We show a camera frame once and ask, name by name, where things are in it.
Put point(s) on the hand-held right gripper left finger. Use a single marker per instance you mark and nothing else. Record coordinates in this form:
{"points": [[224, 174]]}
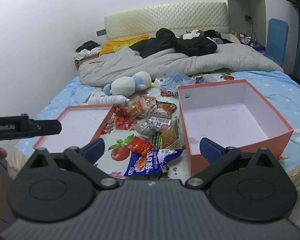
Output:
{"points": [[95, 148]]}

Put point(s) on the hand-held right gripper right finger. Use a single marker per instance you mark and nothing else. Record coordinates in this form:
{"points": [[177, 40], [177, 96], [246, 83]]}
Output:
{"points": [[210, 148]]}

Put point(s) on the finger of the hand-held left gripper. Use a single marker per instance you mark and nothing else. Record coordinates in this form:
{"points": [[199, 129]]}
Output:
{"points": [[47, 128]]}

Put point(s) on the pink cardboard box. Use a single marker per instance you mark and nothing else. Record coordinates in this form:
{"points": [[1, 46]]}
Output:
{"points": [[227, 120]]}

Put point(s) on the red round-logo snack packet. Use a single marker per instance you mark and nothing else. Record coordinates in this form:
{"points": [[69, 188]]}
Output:
{"points": [[122, 121]]}

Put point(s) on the green orange snack packet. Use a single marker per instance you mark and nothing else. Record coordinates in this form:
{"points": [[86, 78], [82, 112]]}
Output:
{"points": [[168, 135]]}

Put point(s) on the blue snack packet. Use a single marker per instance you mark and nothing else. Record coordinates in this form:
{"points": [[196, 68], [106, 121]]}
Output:
{"points": [[140, 165]]}

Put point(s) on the dark snack packet orange sauce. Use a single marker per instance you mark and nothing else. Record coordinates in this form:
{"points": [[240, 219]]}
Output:
{"points": [[166, 110]]}

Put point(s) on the silver snack packet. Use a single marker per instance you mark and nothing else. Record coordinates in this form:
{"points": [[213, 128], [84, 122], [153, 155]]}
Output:
{"points": [[150, 127]]}

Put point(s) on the orange white snack packet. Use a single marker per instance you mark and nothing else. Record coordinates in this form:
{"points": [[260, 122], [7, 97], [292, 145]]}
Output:
{"points": [[146, 103]]}

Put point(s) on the person's left hand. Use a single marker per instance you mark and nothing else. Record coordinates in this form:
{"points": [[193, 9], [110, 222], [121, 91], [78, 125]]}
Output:
{"points": [[2, 152]]}

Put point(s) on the floral bed sheet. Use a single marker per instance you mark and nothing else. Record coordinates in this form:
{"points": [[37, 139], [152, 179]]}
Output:
{"points": [[115, 140]]}

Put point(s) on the pink box lid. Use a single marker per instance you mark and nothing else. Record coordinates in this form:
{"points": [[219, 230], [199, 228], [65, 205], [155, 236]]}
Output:
{"points": [[77, 127]]}

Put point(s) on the small red snack packet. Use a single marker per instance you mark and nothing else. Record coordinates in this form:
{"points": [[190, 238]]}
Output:
{"points": [[140, 146]]}

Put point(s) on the white spray bottle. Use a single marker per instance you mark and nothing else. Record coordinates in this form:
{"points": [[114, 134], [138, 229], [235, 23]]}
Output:
{"points": [[105, 100]]}

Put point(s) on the brown snack packet orange band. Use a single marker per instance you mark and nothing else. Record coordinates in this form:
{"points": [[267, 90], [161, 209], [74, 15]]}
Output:
{"points": [[135, 112]]}

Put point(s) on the white blue plush toy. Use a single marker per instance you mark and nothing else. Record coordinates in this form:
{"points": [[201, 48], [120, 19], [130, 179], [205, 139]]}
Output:
{"points": [[125, 85]]}

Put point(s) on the clear plastic bag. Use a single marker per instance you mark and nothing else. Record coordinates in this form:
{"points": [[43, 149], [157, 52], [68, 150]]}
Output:
{"points": [[205, 78]]}

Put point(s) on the blue white plastic bag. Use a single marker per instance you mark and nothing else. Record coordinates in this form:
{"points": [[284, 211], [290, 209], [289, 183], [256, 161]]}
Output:
{"points": [[175, 80]]}

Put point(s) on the pile of clothes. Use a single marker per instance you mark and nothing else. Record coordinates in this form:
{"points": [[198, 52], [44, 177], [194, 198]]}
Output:
{"points": [[88, 46]]}

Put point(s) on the grey duvet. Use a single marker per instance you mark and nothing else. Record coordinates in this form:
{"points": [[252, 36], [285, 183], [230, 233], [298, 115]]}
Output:
{"points": [[165, 62]]}

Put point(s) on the black clothing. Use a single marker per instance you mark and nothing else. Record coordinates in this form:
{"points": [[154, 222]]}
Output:
{"points": [[190, 47]]}

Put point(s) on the yellow pillow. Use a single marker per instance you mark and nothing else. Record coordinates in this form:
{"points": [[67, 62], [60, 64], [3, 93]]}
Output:
{"points": [[117, 45]]}

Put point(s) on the brown plush toy white face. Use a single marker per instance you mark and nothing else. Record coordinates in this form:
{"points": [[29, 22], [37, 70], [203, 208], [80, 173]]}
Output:
{"points": [[192, 33]]}

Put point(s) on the blue chair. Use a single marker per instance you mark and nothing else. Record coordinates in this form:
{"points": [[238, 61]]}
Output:
{"points": [[277, 37]]}

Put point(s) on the cream quilted headboard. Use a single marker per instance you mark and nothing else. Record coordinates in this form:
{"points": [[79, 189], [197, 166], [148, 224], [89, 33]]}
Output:
{"points": [[165, 17]]}

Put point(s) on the grey wall plate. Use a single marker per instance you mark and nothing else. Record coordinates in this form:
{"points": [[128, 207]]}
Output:
{"points": [[101, 32]]}

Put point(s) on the black wall socket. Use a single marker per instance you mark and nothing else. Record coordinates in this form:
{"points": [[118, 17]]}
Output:
{"points": [[248, 18]]}

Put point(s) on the white wall cabinet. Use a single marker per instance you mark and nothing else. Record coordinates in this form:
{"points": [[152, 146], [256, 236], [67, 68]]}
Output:
{"points": [[255, 2]]}

